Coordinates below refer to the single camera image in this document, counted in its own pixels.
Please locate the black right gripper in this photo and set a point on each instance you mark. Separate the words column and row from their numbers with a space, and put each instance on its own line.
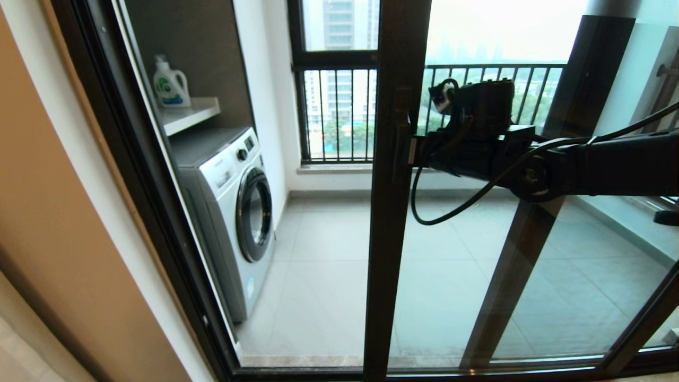
column 485, row 116

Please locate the dark brown sliding glass door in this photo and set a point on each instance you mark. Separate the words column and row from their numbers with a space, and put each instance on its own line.
column 392, row 265

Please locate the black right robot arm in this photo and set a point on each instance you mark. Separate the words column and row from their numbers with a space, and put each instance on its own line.
column 610, row 164

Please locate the black balcony railing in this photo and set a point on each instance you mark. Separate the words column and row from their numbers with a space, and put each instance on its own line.
column 339, row 67

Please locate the stone window sill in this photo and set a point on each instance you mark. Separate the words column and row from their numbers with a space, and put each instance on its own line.
column 334, row 168

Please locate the silver front-load washing machine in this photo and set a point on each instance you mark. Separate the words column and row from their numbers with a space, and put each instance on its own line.
column 228, row 212

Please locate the dark brown cabinet niche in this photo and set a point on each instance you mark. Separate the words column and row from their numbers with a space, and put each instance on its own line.
column 201, row 42

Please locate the white detergent bottle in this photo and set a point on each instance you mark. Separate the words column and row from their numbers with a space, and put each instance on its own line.
column 171, row 87

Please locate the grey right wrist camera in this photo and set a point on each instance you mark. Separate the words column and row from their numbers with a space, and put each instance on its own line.
column 414, row 151

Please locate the black window frame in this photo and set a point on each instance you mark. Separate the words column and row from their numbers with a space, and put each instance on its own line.
column 339, row 58

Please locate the white wall shelf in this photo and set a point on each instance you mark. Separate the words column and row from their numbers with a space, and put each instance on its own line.
column 191, row 114

